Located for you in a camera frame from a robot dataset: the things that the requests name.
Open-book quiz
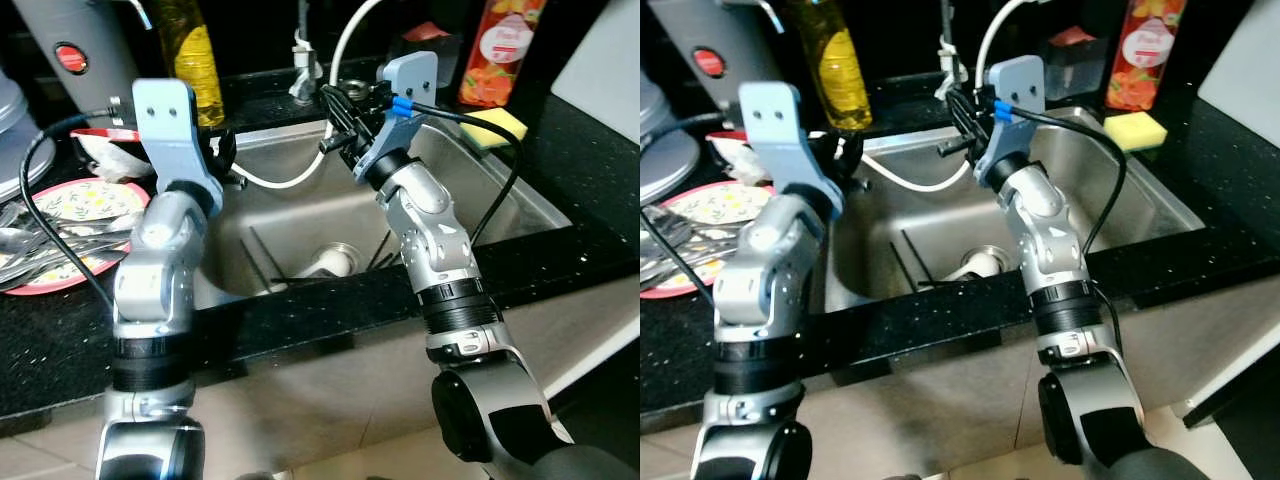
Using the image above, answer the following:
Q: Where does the grey cabinet panel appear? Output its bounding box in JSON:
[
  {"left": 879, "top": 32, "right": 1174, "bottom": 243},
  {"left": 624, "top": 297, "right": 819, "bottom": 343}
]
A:
[
  {"left": 800, "top": 265, "right": 1280, "bottom": 473},
  {"left": 190, "top": 268, "right": 641, "bottom": 476}
]

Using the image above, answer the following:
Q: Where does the black chopstick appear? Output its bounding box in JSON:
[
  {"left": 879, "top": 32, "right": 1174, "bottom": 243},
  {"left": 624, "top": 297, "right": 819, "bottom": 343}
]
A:
[
  {"left": 245, "top": 226, "right": 291, "bottom": 293},
  {"left": 368, "top": 230, "right": 398, "bottom": 273},
  {"left": 895, "top": 228, "right": 936, "bottom": 291}
]

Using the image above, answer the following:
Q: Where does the red bowl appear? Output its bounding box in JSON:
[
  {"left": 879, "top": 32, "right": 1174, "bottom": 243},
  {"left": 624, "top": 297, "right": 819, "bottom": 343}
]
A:
[
  {"left": 70, "top": 126, "right": 153, "bottom": 183},
  {"left": 712, "top": 128, "right": 791, "bottom": 186}
]

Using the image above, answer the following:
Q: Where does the chrome faucet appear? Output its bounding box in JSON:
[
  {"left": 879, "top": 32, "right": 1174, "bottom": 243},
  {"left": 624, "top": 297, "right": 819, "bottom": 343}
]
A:
[
  {"left": 935, "top": 0, "right": 969, "bottom": 101},
  {"left": 290, "top": 0, "right": 323, "bottom": 101}
]

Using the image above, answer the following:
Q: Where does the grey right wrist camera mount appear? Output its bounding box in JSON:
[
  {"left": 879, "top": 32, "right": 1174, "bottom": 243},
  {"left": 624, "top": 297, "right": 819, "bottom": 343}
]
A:
[
  {"left": 975, "top": 55, "right": 1049, "bottom": 191},
  {"left": 352, "top": 52, "right": 441, "bottom": 186}
]

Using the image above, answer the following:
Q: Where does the stainless steel sink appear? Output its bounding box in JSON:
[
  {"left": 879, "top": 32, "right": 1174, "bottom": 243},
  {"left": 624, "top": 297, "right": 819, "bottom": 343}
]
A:
[
  {"left": 825, "top": 108, "right": 1206, "bottom": 311},
  {"left": 195, "top": 105, "right": 576, "bottom": 306}
]

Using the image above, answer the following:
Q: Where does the yellow liquid bottle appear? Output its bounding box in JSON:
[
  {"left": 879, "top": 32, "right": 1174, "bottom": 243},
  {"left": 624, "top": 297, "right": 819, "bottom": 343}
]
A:
[
  {"left": 785, "top": 0, "right": 873, "bottom": 133},
  {"left": 150, "top": 0, "right": 226, "bottom": 129}
]

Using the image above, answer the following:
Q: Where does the floral plate pink rim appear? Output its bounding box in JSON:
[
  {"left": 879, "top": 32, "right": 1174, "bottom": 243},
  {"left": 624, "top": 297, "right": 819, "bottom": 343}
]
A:
[
  {"left": 640, "top": 180, "right": 776, "bottom": 301},
  {"left": 0, "top": 178, "right": 153, "bottom": 298}
]

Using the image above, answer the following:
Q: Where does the grey thermos jug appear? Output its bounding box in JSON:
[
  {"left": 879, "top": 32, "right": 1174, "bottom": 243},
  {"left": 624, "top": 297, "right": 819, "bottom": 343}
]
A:
[
  {"left": 648, "top": 0, "right": 786, "bottom": 111},
  {"left": 12, "top": 0, "right": 151, "bottom": 116}
]

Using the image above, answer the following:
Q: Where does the white flexible hose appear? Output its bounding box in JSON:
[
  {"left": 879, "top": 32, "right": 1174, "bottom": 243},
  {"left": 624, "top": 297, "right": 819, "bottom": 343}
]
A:
[
  {"left": 862, "top": 0, "right": 1031, "bottom": 193},
  {"left": 228, "top": 0, "right": 391, "bottom": 191}
]

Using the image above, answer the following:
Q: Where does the white cutting board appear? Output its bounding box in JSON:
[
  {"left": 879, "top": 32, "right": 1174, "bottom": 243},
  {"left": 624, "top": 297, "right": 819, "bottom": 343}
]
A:
[
  {"left": 1198, "top": 0, "right": 1280, "bottom": 151},
  {"left": 550, "top": 0, "right": 641, "bottom": 146}
]

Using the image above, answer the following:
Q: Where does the white stacked food container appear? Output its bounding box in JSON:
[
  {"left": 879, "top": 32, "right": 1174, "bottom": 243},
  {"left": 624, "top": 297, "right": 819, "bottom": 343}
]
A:
[
  {"left": 0, "top": 75, "right": 56, "bottom": 201},
  {"left": 640, "top": 75, "right": 701, "bottom": 206}
]

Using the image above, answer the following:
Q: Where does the black side cabinet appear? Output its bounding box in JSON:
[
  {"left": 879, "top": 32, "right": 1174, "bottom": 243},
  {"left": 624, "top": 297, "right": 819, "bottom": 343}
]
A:
[
  {"left": 540, "top": 300, "right": 641, "bottom": 473},
  {"left": 1183, "top": 335, "right": 1280, "bottom": 480}
]

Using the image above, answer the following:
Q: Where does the white ceramic spoon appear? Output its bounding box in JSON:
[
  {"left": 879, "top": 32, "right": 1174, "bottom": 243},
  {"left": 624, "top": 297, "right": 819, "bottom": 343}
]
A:
[
  {"left": 293, "top": 250, "right": 357, "bottom": 284},
  {"left": 940, "top": 252, "right": 1001, "bottom": 284}
]

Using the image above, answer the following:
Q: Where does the clear dispenser red top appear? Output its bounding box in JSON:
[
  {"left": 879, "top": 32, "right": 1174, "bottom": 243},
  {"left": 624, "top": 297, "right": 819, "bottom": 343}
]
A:
[
  {"left": 1040, "top": 25, "right": 1106, "bottom": 101},
  {"left": 400, "top": 20, "right": 466, "bottom": 91}
]

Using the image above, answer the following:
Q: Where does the peach dish soap bottle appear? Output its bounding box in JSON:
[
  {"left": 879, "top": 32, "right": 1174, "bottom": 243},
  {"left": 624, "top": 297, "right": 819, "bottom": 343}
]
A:
[
  {"left": 458, "top": 0, "right": 548, "bottom": 108},
  {"left": 1105, "top": 0, "right": 1191, "bottom": 113}
]

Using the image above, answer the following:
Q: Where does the sink drain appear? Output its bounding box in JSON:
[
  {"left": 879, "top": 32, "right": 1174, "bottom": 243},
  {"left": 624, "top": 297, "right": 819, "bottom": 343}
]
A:
[
  {"left": 318, "top": 241, "right": 363, "bottom": 273},
  {"left": 965, "top": 245, "right": 1006, "bottom": 276}
]

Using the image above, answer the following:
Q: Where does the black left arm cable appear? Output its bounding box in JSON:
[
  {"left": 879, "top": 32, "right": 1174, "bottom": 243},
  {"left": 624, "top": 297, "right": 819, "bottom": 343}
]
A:
[
  {"left": 20, "top": 108, "right": 136, "bottom": 313},
  {"left": 640, "top": 112, "right": 746, "bottom": 306}
]

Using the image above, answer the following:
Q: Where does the yellow sponge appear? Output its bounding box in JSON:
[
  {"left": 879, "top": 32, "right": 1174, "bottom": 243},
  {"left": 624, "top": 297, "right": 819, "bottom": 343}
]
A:
[
  {"left": 1103, "top": 112, "right": 1169, "bottom": 153},
  {"left": 460, "top": 107, "right": 529, "bottom": 151}
]

